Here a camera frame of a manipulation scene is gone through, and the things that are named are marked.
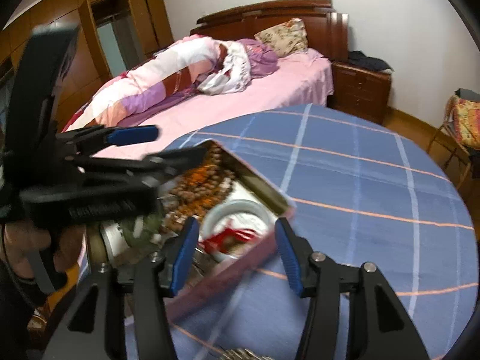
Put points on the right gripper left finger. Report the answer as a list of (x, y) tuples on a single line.
[(93, 326)]

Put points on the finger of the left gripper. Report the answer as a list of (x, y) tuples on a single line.
[(168, 163), (100, 136)]

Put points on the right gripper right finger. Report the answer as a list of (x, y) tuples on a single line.
[(379, 325)]

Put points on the dark green jade bangle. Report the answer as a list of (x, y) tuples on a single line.
[(142, 229)]

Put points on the pink metal tin box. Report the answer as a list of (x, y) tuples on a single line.
[(221, 176)]

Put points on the pale jade bangle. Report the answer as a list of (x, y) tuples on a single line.
[(238, 213)]

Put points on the red knot tassel charm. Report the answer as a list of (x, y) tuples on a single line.
[(223, 241)]

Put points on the person's left hand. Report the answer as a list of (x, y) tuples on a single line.
[(21, 238)]

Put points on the pink purple patchwork quilt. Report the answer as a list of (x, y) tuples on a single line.
[(196, 63)]

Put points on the wooden wardrobe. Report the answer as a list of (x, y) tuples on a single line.
[(89, 70)]

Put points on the purple garment on bed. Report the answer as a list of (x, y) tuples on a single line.
[(263, 59)]

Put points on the blue plaid tablecloth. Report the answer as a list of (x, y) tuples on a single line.
[(362, 193)]

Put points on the pink bed sheet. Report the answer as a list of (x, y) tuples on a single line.
[(301, 78)]

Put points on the floral pillow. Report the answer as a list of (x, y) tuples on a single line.
[(285, 38)]

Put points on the rattan chair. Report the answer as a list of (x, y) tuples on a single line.
[(465, 155)]

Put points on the wooden bed headboard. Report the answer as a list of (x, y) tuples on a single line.
[(327, 29)]

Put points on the wooden nightstand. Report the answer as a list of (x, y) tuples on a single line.
[(360, 92)]

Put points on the dark clothes on nightstand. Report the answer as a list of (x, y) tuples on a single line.
[(358, 59)]

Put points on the colourful striped cushion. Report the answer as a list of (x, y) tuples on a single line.
[(466, 119)]

